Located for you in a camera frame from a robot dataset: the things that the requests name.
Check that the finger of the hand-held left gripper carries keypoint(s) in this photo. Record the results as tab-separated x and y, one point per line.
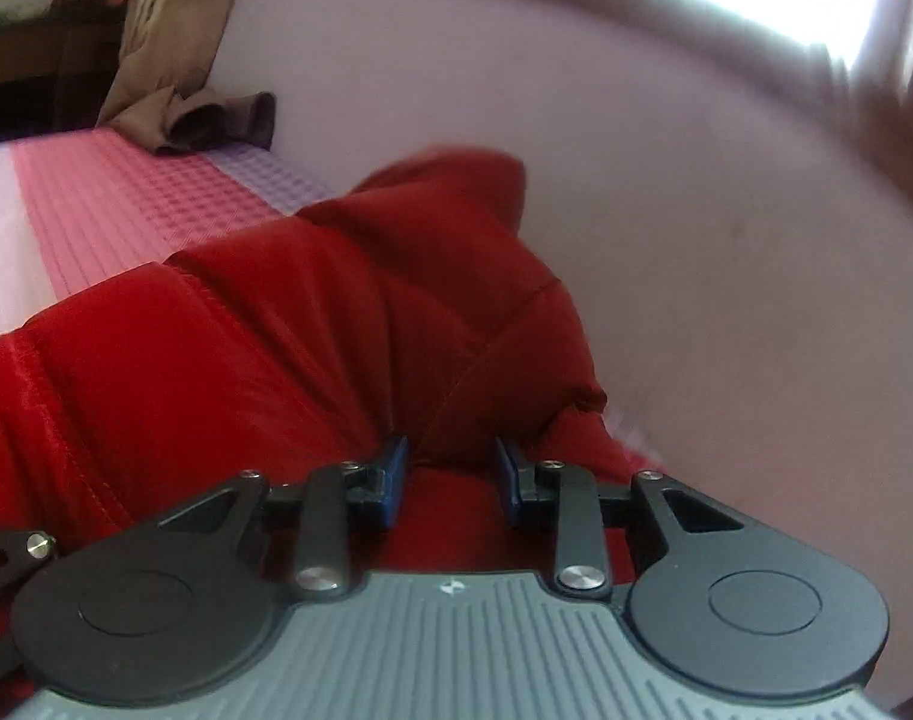
28	549

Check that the beige curtain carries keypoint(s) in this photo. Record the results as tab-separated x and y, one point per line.
172	60

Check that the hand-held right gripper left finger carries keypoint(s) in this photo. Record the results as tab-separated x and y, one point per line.
395	481

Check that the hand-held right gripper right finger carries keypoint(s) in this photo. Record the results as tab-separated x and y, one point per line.
510	481

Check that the dark wooden furniture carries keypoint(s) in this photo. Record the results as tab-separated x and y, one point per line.
36	67

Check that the red puffer jacket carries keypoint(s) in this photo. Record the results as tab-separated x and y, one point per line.
261	337

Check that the pink striped bed blanket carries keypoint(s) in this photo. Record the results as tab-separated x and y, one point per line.
126	202

